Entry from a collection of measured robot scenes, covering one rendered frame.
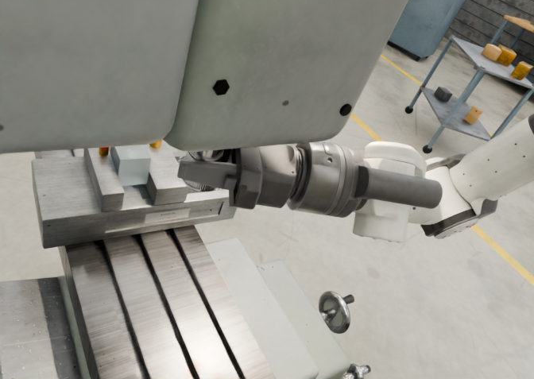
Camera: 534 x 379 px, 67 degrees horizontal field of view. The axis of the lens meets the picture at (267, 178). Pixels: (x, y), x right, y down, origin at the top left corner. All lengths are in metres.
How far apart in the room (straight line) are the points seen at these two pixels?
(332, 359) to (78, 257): 0.58
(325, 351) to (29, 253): 1.35
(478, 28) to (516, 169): 8.07
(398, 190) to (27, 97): 0.36
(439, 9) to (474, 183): 5.69
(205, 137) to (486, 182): 0.53
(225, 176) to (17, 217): 1.71
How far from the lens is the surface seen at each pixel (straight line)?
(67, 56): 0.22
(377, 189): 0.45
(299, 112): 0.33
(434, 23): 6.39
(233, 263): 0.87
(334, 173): 0.46
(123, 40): 0.22
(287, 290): 1.03
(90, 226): 0.72
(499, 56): 4.08
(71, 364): 0.72
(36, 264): 1.91
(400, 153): 0.51
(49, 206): 0.72
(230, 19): 0.26
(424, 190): 0.48
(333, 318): 1.19
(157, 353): 0.65
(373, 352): 2.03
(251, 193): 0.42
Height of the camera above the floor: 1.50
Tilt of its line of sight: 36 degrees down
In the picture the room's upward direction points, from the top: 22 degrees clockwise
